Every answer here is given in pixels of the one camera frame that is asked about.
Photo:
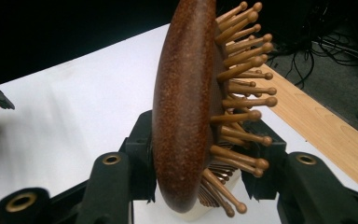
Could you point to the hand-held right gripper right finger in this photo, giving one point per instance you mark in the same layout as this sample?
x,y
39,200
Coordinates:
x,y
270,155

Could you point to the brown wooden hairbrush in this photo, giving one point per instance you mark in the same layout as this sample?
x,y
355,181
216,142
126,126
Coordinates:
x,y
183,93

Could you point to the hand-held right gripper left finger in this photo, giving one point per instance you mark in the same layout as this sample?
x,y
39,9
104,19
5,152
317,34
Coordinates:
x,y
140,149

